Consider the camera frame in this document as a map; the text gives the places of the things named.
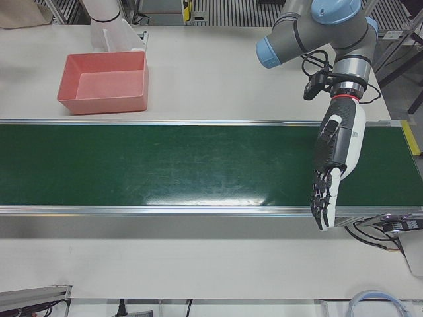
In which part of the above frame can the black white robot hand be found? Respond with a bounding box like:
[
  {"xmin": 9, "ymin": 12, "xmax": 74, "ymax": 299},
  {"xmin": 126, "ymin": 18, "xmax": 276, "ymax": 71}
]
[{"xmin": 309, "ymin": 95, "xmax": 367, "ymax": 232}]

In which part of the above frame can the pink plastic box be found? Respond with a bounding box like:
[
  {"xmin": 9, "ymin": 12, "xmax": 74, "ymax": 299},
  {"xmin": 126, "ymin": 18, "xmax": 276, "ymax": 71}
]
[{"xmin": 56, "ymin": 50, "xmax": 150, "ymax": 116}]

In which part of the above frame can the yellow conveyor end strip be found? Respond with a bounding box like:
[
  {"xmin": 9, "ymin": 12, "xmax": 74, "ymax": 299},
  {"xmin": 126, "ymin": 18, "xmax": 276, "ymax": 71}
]
[{"xmin": 399, "ymin": 120, "xmax": 422, "ymax": 157}]

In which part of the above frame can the black controller unit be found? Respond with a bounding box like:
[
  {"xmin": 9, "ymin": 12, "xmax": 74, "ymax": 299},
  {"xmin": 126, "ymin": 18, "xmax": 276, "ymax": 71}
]
[{"xmin": 378, "ymin": 213, "xmax": 423, "ymax": 233}]

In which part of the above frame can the grey flat device case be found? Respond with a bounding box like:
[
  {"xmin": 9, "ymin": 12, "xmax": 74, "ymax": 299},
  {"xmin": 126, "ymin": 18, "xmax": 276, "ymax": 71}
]
[{"xmin": 397, "ymin": 230, "xmax": 423, "ymax": 277}]

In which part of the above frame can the green belt conveyor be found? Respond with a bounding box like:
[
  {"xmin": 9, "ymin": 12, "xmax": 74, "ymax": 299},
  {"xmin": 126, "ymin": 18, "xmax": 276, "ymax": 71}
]
[{"xmin": 0, "ymin": 118, "xmax": 423, "ymax": 240}]

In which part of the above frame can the aluminium profile bar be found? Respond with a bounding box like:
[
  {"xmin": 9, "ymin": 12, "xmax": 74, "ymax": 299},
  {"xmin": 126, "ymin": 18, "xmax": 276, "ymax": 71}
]
[{"xmin": 0, "ymin": 283, "xmax": 73, "ymax": 313}]

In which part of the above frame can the beige cardboard sheet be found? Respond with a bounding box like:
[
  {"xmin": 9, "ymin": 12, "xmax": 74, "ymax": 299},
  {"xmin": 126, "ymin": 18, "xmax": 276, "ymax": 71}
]
[{"xmin": 0, "ymin": 0, "xmax": 54, "ymax": 29}]

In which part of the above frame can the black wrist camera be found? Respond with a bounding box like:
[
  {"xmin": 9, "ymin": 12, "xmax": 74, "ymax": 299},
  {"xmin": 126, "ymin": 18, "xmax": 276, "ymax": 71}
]
[{"xmin": 303, "ymin": 71, "xmax": 334, "ymax": 101}]

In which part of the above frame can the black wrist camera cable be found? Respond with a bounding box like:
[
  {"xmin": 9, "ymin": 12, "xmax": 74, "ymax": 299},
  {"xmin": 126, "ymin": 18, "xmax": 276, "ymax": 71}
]
[{"xmin": 301, "ymin": 49, "xmax": 383, "ymax": 105}]

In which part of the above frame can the black cable bundle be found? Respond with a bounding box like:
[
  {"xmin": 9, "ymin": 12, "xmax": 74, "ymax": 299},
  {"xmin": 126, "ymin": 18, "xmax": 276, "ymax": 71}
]
[{"xmin": 342, "ymin": 220, "xmax": 404, "ymax": 252}]

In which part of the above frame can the aluminium frame rack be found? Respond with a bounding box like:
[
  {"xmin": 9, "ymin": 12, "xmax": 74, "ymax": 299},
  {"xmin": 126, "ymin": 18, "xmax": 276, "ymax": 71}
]
[{"xmin": 372, "ymin": 9, "xmax": 423, "ymax": 115}]

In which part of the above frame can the light blue hose coil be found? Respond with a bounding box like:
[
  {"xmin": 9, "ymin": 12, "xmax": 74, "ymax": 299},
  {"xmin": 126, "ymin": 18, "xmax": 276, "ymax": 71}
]
[{"xmin": 348, "ymin": 289, "xmax": 406, "ymax": 317}]

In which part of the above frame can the yellow black post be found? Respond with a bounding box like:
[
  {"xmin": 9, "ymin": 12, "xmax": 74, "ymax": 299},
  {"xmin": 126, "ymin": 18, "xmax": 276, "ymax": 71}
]
[{"xmin": 180, "ymin": 0, "xmax": 194, "ymax": 24}]

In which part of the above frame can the white ribbed base bracket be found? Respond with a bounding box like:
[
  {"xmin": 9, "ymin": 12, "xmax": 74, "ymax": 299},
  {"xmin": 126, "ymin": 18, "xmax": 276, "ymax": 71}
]
[{"xmin": 90, "ymin": 18, "xmax": 149, "ymax": 55}]

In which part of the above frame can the white cylindrical post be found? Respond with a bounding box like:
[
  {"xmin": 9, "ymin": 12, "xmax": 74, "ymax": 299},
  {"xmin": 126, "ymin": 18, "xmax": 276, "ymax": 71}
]
[{"xmin": 80, "ymin": 0, "xmax": 122, "ymax": 24}]

